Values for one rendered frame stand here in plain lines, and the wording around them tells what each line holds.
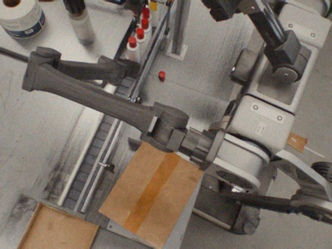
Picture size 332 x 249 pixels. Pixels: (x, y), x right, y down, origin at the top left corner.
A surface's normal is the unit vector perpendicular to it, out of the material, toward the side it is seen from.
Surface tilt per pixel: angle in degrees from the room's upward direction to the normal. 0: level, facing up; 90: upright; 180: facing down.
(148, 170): 0
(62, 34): 0
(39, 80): 36
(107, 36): 0
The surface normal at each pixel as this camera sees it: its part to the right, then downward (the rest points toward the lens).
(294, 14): 0.04, -0.32
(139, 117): -0.03, 0.29
